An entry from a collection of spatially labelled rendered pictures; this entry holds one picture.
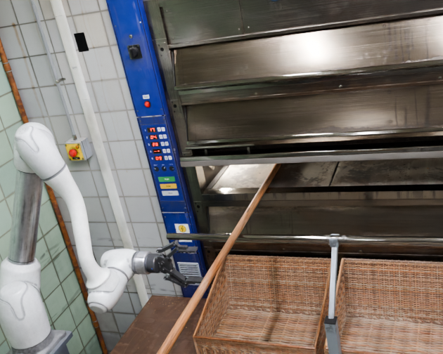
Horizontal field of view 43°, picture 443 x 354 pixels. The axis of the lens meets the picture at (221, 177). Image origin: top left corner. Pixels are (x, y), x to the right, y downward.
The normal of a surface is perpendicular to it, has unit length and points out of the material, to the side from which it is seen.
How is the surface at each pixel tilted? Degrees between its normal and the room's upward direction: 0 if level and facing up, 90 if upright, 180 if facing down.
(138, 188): 90
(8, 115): 90
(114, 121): 90
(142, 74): 90
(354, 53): 70
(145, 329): 0
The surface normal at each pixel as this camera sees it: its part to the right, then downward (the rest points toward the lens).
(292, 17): -0.33, 0.44
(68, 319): 0.92, -0.02
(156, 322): -0.19, -0.90
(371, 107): -0.38, 0.10
